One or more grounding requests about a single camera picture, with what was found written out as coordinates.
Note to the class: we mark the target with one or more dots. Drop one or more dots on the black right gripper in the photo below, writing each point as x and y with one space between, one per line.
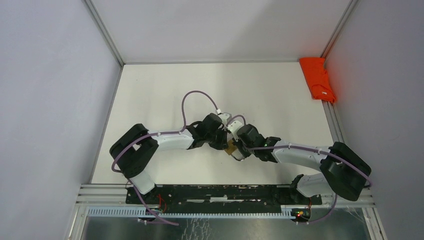
237 144

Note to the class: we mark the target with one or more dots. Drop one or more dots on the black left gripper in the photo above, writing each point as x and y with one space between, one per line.
223 144

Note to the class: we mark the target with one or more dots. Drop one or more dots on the large brass padlock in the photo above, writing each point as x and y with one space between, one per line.
233 151

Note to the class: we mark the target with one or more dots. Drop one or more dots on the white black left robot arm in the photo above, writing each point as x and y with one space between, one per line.
134 150

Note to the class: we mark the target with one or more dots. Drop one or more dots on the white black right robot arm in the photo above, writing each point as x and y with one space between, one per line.
339 169

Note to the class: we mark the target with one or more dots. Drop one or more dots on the orange folded cloth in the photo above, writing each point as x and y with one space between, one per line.
317 79

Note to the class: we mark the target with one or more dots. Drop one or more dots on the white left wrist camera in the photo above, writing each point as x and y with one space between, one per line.
224 116

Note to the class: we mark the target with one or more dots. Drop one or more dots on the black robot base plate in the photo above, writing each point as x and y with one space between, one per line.
221 199

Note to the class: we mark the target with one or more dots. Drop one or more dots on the left aluminium frame rail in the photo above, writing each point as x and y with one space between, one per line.
95 15

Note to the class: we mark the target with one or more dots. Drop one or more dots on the aluminium corner frame rail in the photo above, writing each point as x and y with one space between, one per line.
349 10

